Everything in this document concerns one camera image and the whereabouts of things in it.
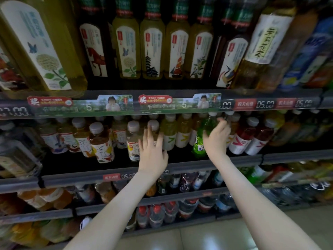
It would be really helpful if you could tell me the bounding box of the green bottle white cap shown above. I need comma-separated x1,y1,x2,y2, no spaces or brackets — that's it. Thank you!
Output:
192,116,219,157

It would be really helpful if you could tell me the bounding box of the person's right hand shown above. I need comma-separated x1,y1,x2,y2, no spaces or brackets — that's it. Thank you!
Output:
202,118,232,166

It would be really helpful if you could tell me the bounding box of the row of large water jugs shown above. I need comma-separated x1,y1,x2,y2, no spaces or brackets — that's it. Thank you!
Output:
125,180,333,230

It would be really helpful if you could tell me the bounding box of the picture shelf label strip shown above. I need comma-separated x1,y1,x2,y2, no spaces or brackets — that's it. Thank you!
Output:
27,94,134,116
137,92,222,112

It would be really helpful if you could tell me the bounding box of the red price tag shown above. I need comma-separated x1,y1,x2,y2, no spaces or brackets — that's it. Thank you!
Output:
276,98,297,108
234,99,257,110

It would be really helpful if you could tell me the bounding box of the person's left forearm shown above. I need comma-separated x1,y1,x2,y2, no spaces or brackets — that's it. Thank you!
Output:
65,172,167,250

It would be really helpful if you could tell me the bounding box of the dark grey store shelving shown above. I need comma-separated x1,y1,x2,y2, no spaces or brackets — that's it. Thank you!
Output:
0,0,333,250

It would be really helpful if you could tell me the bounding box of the person's right forearm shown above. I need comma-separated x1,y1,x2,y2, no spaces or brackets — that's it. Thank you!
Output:
211,156,323,250

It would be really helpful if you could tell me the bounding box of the person's left hand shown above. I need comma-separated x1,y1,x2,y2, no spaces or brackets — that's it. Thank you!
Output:
136,125,170,181

